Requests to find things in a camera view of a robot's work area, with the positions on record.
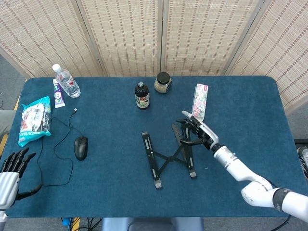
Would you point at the black folding laptop stand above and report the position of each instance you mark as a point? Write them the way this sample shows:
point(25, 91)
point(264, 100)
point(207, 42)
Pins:
point(170, 158)

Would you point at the glass jar black lid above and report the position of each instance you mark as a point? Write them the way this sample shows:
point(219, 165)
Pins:
point(162, 83)

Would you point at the teal snack bag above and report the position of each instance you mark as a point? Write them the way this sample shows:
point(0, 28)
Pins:
point(33, 120)

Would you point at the bamboo folding screen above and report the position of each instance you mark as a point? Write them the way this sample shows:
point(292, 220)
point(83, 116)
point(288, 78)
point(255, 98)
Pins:
point(132, 36)

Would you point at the blue table cloth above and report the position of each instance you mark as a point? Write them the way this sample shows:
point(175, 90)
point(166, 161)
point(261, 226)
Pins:
point(115, 192)

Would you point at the grey sneaker shoe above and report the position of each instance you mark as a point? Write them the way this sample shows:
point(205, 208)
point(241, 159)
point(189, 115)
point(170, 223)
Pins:
point(303, 161)

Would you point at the white purple toothpaste tube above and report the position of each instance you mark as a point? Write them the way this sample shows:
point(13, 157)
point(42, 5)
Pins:
point(58, 98)

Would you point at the black computer mouse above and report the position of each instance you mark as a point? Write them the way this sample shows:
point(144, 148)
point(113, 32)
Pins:
point(81, 148)

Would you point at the clear plastic water bottle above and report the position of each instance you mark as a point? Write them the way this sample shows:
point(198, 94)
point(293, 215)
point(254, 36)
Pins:
point(68, 84)

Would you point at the floral paper box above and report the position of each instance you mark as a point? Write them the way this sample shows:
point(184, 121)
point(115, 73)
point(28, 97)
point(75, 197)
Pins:
point(201, 101)

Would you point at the dark tea drink bottle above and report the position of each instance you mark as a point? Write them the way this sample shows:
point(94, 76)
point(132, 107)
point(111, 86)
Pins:
point(142, 96)

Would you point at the grey trouser leg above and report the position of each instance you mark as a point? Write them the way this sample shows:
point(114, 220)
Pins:
point(6, 121)

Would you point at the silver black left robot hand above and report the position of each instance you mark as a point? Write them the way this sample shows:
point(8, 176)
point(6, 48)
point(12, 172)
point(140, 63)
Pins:
point(8, 187)

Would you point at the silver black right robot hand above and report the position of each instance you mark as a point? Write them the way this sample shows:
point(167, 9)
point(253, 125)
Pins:
point(207, 134)

